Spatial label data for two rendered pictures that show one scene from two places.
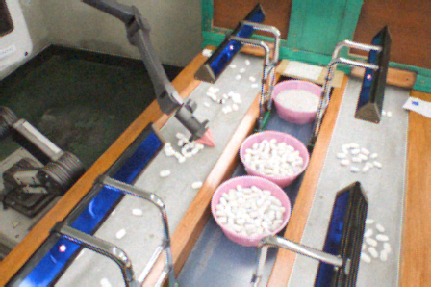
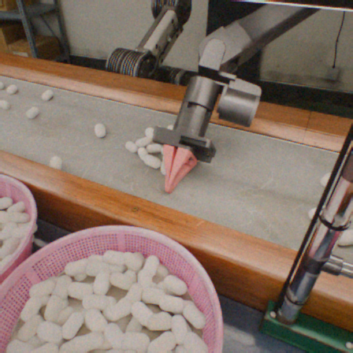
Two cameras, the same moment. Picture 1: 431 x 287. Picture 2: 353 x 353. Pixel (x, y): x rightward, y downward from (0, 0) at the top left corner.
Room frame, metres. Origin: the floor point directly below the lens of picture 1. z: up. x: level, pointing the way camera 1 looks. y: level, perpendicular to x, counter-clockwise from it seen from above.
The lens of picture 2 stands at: (1.18, -0.38, 1.10)
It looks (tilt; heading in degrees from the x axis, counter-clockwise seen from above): 40 degrees down; 93
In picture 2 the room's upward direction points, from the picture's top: straight up
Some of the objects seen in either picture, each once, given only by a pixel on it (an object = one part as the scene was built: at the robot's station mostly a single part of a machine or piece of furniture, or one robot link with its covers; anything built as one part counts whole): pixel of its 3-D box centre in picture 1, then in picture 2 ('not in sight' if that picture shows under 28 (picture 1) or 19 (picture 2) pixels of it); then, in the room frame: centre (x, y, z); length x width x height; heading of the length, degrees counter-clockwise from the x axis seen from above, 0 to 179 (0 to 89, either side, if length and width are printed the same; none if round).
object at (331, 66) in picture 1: (343, 101); not in sight; (1.26, -0.52, 0.90); 0.20 x 0.19 x 0.45; 158
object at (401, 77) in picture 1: (383, 73); not in sight; (1.61, -0.82, 0.83); 0.30 x 0.06 x 0.07; 68
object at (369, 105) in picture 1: (377, 66); not in sight; (1.23, -0.59, 1.08); 0.62 x 0.08 x 0.07; 158
